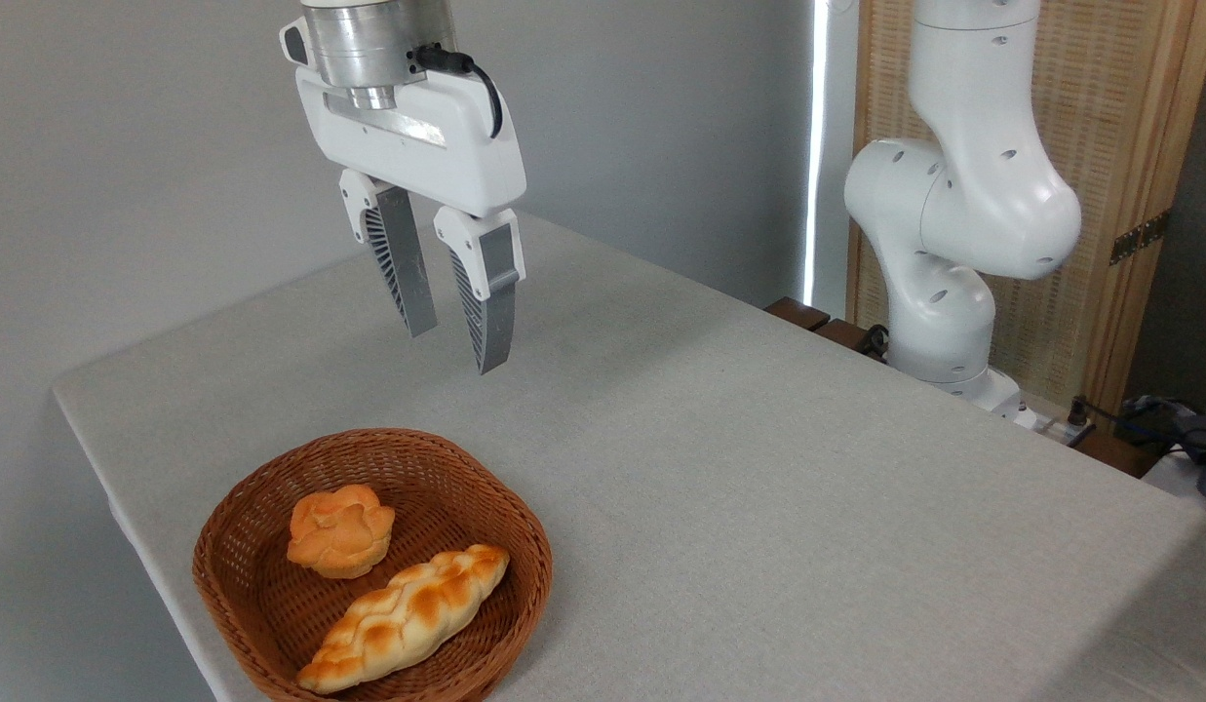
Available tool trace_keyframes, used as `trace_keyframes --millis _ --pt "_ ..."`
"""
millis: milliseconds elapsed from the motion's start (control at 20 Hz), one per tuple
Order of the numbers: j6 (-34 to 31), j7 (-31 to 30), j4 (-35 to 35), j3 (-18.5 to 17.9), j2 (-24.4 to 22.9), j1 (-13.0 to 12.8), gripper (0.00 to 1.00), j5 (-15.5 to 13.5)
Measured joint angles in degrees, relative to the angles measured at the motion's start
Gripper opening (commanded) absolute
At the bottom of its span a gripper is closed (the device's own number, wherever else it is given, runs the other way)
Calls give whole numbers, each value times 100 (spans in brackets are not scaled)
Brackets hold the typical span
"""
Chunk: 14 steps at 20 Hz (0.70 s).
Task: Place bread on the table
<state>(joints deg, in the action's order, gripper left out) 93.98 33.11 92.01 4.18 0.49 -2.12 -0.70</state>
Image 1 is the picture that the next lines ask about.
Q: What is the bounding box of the dark brown wooden block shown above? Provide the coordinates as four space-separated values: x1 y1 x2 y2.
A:
815 318 873 354
764 296 833 332
1072 429 1165 479

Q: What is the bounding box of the round flower-shaped bread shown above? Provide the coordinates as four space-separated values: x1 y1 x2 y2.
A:
287 484 397 580

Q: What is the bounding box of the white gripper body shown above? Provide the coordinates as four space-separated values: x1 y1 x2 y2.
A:
295 66 528 219

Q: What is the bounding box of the long braided bread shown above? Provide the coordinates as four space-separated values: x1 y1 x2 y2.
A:
296 544 511 695

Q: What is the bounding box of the white power strip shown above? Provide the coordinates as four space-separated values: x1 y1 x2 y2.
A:
1012 405 1097 449

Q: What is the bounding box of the dark bundle of cables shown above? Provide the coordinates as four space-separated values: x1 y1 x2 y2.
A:
1109 388 1206 505

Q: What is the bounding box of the brown wicker basket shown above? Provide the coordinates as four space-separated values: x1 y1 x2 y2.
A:
192 428 554 702

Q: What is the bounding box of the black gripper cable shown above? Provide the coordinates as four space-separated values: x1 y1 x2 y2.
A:
412 44 504 139

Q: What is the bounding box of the dark metal screen hinge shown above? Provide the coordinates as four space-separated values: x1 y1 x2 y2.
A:
1109 209 1171 266

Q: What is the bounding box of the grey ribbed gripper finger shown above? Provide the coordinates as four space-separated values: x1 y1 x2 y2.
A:
338 169 439 339
433 206 525 376

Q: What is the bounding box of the wooden rattan folding screen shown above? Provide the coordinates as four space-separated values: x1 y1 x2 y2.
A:
846 0 1206 412

